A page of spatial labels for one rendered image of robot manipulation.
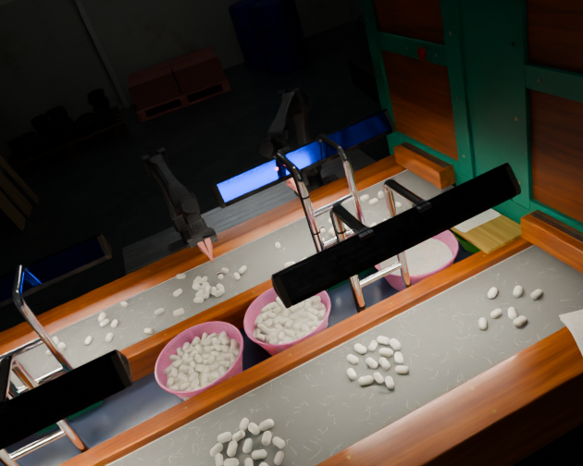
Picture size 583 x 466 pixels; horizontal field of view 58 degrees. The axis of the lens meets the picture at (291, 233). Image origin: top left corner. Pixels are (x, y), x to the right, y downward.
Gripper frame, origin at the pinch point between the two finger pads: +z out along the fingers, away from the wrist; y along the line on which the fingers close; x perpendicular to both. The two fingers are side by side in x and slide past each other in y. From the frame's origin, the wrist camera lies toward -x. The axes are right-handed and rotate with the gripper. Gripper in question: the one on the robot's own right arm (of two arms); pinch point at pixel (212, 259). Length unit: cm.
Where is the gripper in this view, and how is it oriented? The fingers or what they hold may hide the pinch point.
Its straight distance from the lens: 183.1
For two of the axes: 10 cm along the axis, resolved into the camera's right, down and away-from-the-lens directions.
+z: 4.5, 8.5, -2.9
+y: 8.9, -4.2, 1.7
